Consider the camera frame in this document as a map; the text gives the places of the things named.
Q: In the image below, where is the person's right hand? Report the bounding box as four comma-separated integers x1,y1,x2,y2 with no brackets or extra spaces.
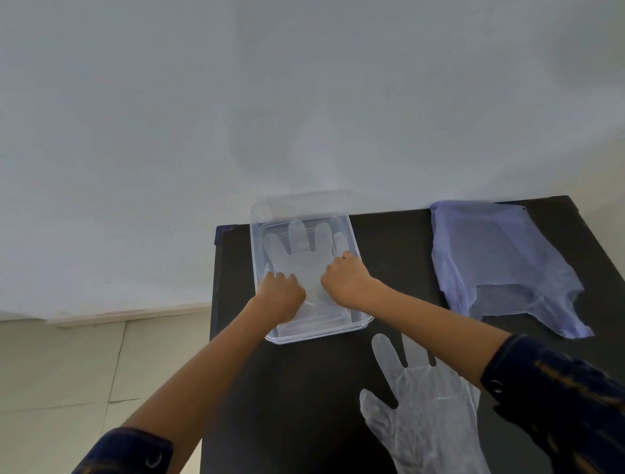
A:
320,251,381,311

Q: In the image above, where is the person's left hand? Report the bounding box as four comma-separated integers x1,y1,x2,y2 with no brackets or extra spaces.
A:
251,272,307,326

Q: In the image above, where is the clear plastic disposable glove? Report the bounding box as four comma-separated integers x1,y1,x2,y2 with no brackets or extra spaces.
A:
359,333,492,474
263,219,350,314

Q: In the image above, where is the person's right forearm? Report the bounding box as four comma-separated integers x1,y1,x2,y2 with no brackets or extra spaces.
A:
361,279,512,390

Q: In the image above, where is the person's left forearm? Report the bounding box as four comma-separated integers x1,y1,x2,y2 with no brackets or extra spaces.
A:
119,299,281,474

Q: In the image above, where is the clear plastic container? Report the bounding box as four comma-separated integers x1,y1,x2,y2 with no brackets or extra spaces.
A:
249,190,375,345

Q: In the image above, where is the purple plastic bag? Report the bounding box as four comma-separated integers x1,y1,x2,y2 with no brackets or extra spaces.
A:
430,200,595,340

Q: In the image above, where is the dark blue left sleeve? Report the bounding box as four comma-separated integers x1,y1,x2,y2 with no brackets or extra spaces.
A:
72,427,174,474

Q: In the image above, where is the dark blue sleeve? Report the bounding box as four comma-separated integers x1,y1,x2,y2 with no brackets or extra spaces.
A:
72,427,174,474
479,334,625,474

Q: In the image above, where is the dark blue right sleeve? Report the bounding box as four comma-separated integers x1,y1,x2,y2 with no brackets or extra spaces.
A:
479,334,625,474

